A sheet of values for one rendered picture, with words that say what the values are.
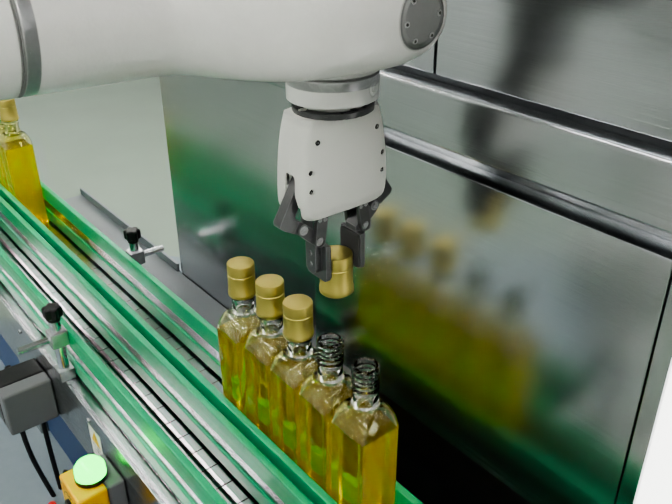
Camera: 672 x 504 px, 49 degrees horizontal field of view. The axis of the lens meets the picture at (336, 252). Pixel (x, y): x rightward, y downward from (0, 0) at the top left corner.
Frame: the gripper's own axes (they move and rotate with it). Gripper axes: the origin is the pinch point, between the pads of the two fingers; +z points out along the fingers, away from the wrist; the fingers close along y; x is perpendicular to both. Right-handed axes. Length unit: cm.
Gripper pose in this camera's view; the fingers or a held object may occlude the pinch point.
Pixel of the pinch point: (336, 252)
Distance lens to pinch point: 74.3
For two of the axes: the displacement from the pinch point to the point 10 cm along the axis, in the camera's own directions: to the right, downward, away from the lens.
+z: 0.2, 8.8, 4.8
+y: -8.0, 3.0, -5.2
